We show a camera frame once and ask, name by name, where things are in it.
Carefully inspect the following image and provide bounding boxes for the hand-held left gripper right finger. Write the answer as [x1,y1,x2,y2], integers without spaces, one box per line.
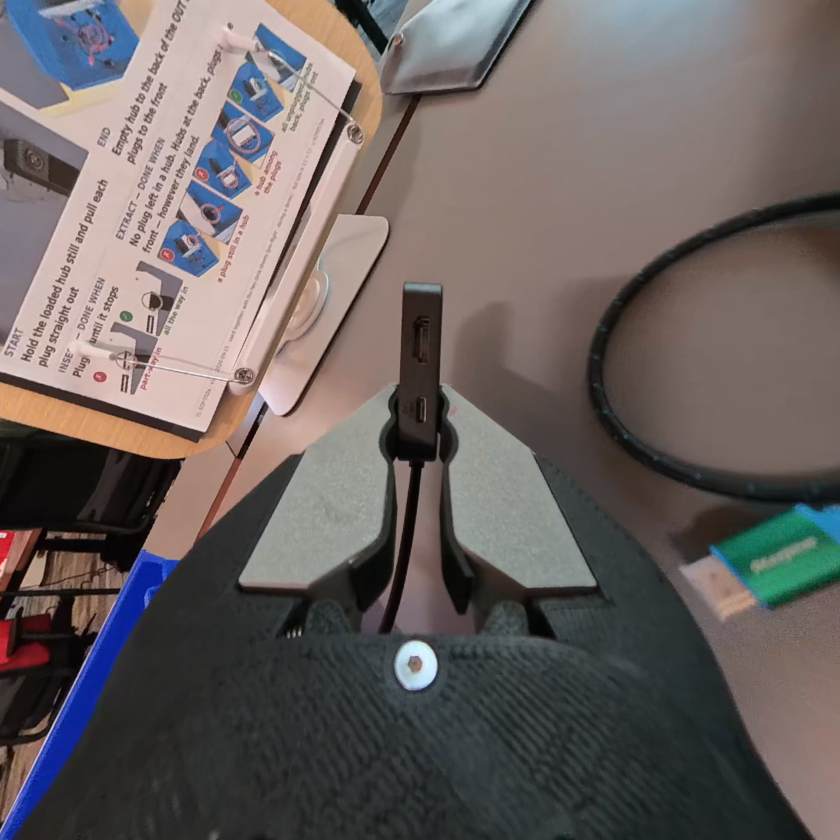
[438,385,599,616]

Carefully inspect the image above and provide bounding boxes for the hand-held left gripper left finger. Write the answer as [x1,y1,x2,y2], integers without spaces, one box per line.
[238,382,403,614]

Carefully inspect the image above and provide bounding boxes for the thin black cable copper plug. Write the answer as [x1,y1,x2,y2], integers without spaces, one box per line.
[377,459,424,634]

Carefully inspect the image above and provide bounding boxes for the small black hub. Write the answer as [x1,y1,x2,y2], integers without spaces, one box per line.
[399,281,445,463]

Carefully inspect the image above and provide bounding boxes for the blue storage bin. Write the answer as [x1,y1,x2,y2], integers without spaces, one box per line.
[0,550,179,840]

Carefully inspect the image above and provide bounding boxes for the black braided cable green plugs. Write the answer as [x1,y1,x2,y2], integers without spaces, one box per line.
[587,193,840,621]

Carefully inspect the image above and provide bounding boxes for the black chair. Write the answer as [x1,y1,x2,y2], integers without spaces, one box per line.
[0,433,183,546]

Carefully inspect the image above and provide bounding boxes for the wooden stand board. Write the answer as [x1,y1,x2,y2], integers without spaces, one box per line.
[0,0,383,460]

